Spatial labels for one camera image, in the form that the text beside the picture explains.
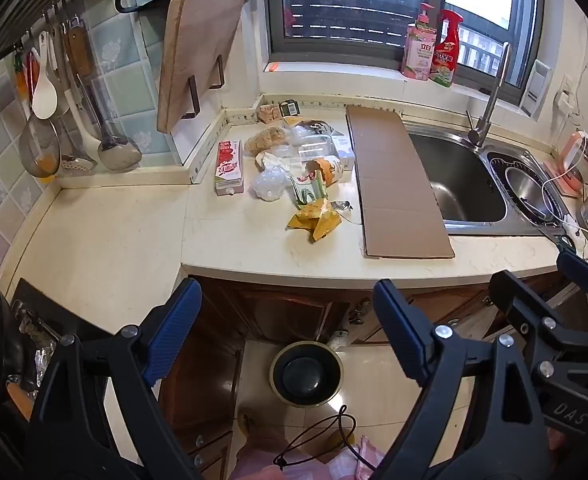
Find pink carton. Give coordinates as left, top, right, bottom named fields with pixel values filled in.
left=215, top=140, right=245, bottom=197

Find red kitchen utensil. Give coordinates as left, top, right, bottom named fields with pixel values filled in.
left=14, top=52, right=40, bottom=106

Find white cable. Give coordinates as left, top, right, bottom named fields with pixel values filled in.
left=541, top=167, right=588, bottom=246

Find wire mesh strainer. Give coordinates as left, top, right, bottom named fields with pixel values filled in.
left=19, top=112, right=62, bottom=178

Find pink checked cloth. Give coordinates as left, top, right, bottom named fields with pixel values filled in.
left=356, top=435, right=389, bottom=480

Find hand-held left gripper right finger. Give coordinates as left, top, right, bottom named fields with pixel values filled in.
left=369, top=279, right=559, bottom=480

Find steel faucet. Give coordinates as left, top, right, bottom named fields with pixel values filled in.
left=466, top=42, right=510, bottom=148

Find pink pump bottle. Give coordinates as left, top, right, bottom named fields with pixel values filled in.
left=400, top=2, right=439, bottom=82

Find white wall socket cover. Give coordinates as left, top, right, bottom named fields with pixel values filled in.
left=521, top=60, right=554, bottom=121

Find wooden cutting board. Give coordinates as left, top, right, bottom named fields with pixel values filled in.
left=156, top=0, right=247, bottom=135

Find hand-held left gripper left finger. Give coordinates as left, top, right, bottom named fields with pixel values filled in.
left=24, top=277, right=203, bottom=480

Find dark framed window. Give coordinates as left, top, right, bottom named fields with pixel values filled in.
left=266, top=0, right=547, bottom=106

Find white splash guard panel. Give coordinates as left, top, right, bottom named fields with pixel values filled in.
left=166, top=107, right=231, bottom=185

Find clear plastic box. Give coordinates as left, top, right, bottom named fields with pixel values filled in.
left=294, top=135, right=339, bottom=161

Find black cutting board holder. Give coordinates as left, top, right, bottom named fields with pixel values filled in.
left=181, top=55, right=225, bottom=120

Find green striped wrapper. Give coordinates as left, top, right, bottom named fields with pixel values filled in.
left=291, top=180, right=327, bottom=208

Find white small packet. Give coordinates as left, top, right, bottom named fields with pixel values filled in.
left=331, top=135, right=357, bottom=161

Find white rice paddle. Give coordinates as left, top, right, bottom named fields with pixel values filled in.
left=31, top=30, right=59, bottom=121

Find brown cardboard sheet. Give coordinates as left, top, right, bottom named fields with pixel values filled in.
left=345, top=105, right=455, bottom=261

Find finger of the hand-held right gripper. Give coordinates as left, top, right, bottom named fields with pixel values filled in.
left=488, top=269, right=588, bottom=359
left=556, top=249, right=588, bottom=336

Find black slatted wall shelf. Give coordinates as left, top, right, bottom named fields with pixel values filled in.
left=0, top=0, right=125, bottom=78

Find steel bowl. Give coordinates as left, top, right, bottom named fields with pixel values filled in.
left=504, top=165, right=559, bottom=223

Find black and white patterned wrapper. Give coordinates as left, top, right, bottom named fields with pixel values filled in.
left=301, top=119, right=347, bottom=137

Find wooden base cabinet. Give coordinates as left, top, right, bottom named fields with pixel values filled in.
left=159, top=275, right=588, bottom=480

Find black gas stove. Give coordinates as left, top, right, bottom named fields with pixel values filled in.
left=9, top=277, right=110, bottom=411

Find white tissue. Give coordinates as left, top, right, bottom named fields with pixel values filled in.
left=256, top=152, right=295, bottom=171

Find yellow slipper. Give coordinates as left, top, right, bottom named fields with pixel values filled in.
left=238, top=407, right=261, bottom=436

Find clear plastic cup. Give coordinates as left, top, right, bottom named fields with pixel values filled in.
left=251, top=167, right=292, bottom=202

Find yellow snack bag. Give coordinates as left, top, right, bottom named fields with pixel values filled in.
left=287, top=197, right=345, bottom=242

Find red spray bottle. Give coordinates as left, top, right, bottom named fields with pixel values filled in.
left=430, top=8, right=464, bottom=88

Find round trash bin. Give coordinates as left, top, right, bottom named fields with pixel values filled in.
left=269, top=341, right=345, bottom=407

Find stainless steel sink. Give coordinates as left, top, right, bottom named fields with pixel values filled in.
left=404, top=119, right=587, bottom=238

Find aluminium foil liner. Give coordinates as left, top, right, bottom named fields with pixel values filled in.
left=19, top=310, right=60, bottom=376

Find pink kitchen appliance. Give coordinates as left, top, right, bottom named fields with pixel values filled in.
left=558, top=130, right=588, bottom=196

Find clear bag of noodles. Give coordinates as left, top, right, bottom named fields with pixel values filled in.
left=244, top=127, right=287, bottom=156

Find white wall socket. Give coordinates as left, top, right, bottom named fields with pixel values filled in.
left=554, top=75, right=574, bottom=113

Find black cable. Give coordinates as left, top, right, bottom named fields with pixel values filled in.
left=274, top=405, right=375, bottom=480

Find hanging kitchen utensils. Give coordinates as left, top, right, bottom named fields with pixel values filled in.
left=66, top=20, right=142, bottom=171

